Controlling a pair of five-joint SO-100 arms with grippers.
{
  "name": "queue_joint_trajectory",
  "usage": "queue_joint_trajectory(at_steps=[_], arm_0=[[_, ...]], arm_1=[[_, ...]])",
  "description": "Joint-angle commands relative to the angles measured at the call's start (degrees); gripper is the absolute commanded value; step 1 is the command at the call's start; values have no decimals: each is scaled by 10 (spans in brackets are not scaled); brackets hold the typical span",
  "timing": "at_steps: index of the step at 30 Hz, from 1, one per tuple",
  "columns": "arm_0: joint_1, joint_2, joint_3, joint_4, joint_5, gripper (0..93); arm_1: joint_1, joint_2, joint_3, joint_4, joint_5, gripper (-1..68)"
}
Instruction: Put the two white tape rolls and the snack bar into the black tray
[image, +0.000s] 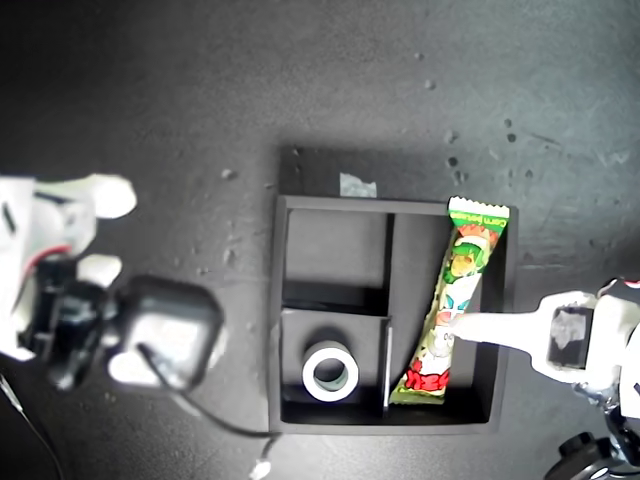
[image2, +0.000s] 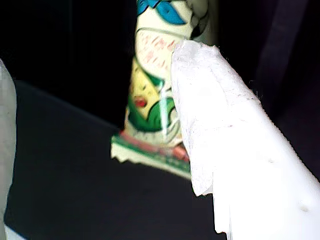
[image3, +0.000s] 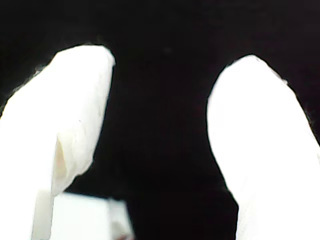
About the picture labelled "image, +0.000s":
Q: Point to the green printed snack bar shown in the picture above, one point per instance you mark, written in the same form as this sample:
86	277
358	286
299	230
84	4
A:
465	260

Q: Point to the white tape roll green core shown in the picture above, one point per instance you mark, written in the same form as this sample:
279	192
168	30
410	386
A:
307	375

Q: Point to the black tray with wells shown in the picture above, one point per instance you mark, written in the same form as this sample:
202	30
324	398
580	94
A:
335	250

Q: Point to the torn white tape piece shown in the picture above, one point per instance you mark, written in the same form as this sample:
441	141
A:
356	186

